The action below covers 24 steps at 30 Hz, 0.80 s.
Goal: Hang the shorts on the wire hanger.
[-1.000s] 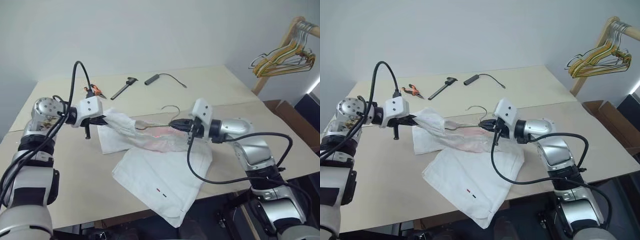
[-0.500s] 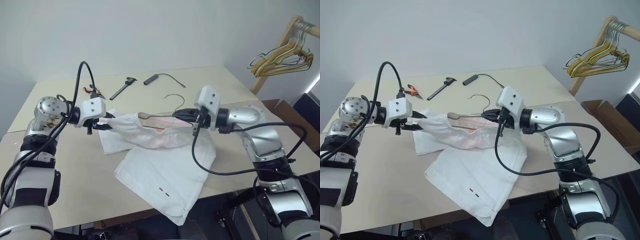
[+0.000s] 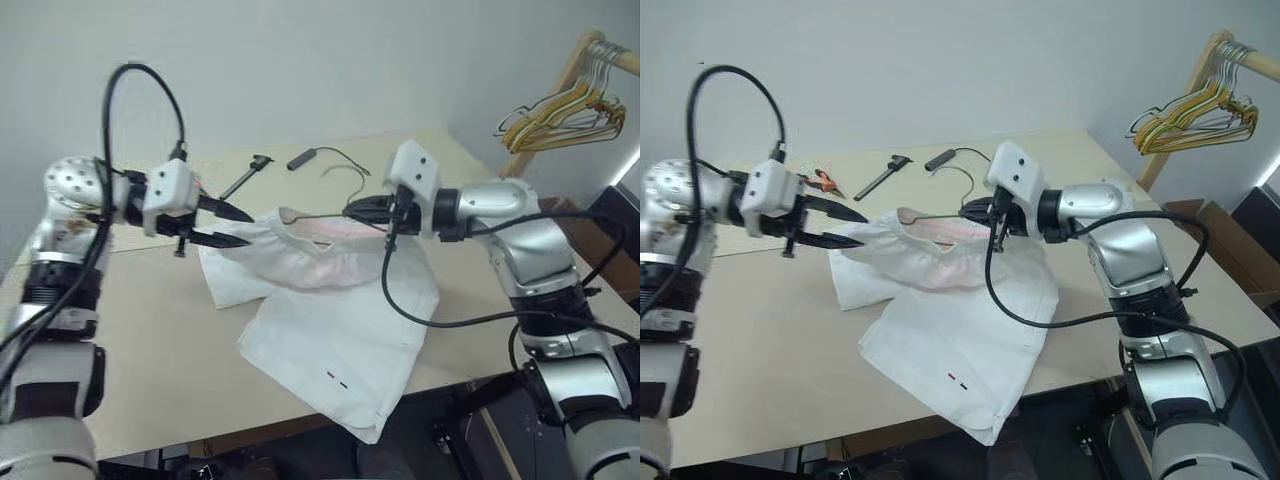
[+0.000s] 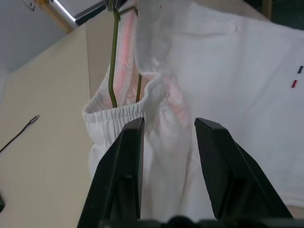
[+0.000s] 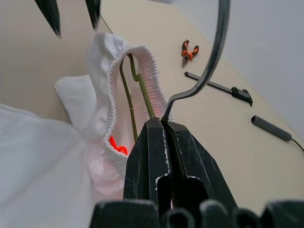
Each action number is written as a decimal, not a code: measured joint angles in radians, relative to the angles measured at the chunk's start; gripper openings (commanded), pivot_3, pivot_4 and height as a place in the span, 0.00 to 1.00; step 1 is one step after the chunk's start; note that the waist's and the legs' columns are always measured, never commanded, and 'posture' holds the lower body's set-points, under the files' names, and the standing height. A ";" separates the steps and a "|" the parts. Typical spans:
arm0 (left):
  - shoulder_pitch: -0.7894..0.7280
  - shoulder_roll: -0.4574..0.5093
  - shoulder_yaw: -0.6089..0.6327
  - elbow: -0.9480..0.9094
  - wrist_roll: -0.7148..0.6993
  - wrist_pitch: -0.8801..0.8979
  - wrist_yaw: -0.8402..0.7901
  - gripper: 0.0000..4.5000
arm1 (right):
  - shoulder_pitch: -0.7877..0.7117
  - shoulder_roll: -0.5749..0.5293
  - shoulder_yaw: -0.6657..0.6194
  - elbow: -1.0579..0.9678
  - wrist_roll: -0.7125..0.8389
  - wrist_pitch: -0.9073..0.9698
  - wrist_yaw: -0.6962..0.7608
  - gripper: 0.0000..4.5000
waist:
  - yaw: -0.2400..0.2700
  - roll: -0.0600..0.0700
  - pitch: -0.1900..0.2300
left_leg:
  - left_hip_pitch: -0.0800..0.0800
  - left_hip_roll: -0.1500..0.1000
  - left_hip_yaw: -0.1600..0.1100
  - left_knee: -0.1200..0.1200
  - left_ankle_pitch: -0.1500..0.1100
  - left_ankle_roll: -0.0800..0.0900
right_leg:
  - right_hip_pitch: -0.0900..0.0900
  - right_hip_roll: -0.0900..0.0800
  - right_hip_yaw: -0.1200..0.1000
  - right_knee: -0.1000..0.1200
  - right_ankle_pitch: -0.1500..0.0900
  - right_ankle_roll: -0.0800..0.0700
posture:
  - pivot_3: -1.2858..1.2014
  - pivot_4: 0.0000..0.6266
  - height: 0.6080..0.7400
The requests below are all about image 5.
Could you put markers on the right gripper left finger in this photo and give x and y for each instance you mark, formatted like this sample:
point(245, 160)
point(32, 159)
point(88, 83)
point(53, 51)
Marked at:
point(145, 161)

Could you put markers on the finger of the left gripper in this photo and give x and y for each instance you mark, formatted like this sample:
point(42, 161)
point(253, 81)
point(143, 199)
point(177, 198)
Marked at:
point(51, 14)
point(93, 12)

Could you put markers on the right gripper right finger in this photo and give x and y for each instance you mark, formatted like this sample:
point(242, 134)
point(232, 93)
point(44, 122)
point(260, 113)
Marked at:
point(192, 156)

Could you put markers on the white shorts garment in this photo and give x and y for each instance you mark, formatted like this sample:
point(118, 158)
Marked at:
point(35, 154)

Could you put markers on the black digital caliper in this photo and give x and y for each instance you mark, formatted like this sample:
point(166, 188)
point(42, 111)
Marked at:
point(240, 93)

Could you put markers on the orange black pliers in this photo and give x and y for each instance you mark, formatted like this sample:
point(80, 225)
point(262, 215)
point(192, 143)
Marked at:
point(188, 55)

